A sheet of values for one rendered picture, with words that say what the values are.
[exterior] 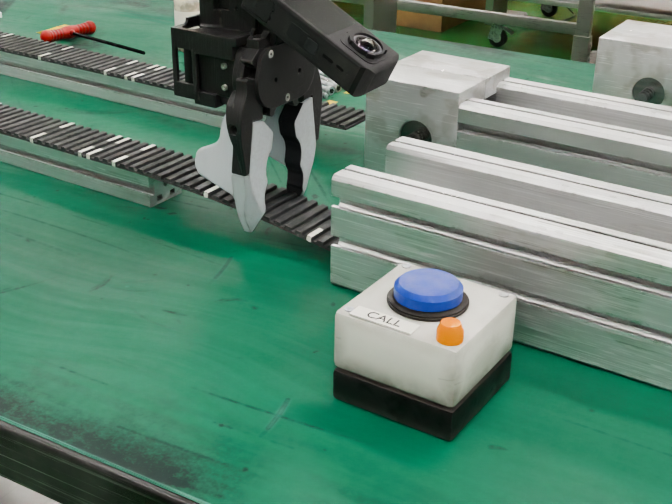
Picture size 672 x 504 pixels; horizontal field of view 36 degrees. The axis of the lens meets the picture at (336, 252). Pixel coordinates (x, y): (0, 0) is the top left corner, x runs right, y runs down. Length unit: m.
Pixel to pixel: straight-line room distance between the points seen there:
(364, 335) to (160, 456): 0.13
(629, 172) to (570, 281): 0.19
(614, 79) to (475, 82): 0.22
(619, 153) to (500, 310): 0.25
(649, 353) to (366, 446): 0.18
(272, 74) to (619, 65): 0.43
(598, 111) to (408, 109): 0.16
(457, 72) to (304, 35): 0.23
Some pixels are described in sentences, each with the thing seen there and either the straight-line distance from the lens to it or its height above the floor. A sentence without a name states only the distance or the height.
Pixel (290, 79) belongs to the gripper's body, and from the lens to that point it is 0.78.
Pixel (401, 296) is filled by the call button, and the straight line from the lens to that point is 0.59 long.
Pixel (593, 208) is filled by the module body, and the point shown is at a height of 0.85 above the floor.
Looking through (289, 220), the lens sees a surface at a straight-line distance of 0.80.
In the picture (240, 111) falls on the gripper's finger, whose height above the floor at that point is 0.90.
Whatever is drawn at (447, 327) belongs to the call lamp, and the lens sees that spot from 0.56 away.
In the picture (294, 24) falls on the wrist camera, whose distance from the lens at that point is 0.73.
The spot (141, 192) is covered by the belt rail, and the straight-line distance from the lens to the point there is 0.88.
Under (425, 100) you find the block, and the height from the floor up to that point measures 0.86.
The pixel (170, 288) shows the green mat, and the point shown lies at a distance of 0.75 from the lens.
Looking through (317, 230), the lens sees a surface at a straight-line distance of 0.78.
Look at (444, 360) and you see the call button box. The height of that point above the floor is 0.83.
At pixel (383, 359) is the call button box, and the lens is 0.59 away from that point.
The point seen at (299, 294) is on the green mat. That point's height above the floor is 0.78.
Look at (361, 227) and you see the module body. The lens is 0.71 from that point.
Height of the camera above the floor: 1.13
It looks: 26 degrees down
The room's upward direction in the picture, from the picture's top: 1 degrees clockwise
